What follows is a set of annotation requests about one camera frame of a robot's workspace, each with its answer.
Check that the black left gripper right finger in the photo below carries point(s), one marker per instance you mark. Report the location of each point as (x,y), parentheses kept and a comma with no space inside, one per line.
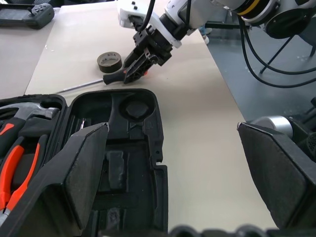
(274,172)

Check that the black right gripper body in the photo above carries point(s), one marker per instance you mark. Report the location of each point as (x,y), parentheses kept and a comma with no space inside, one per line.
(155,44)

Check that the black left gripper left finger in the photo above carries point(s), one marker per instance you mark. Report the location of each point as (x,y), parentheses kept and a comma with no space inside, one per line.
(81,170)

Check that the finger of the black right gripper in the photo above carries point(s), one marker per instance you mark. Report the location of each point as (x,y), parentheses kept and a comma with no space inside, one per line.
(133,59)
(140,71)

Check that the black tape roll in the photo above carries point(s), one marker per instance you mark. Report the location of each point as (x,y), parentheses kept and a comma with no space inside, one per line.
(108,61)

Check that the black plastic tool case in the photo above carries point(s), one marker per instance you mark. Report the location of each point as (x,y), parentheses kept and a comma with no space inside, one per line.
(138,148)

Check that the dark grey handheld controller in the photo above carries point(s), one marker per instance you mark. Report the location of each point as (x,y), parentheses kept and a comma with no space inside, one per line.
(24,14)

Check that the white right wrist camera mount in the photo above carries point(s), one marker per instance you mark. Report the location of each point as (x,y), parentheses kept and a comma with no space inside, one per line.
(128,12)

